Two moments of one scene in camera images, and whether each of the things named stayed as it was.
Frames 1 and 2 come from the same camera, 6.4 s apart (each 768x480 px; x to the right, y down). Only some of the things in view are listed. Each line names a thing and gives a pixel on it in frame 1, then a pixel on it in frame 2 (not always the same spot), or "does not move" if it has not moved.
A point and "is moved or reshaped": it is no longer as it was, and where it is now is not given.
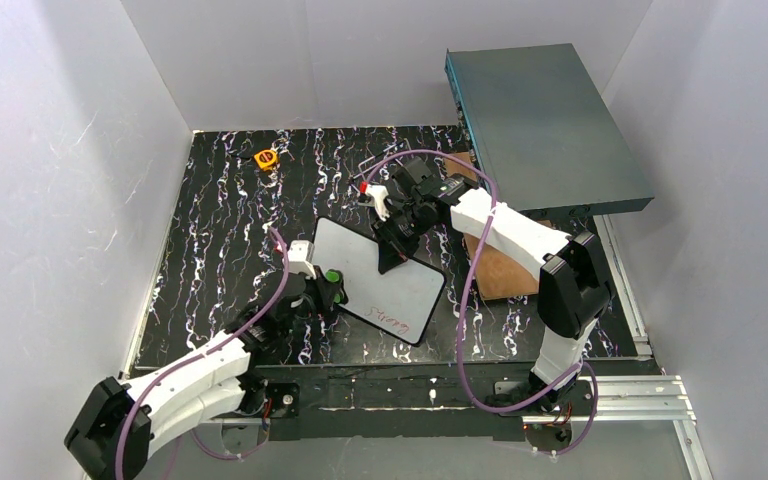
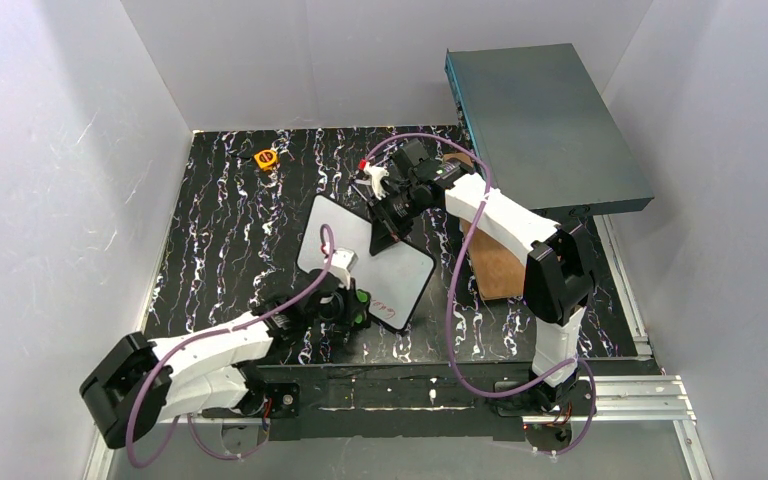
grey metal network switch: x=542 y=132 does not move
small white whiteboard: x=400 y=301 is moved or reshaped
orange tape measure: x=265 y=159 does not move
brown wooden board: x=499 y=274 does not move
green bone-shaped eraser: x=336 y=276 is moved or reshaped
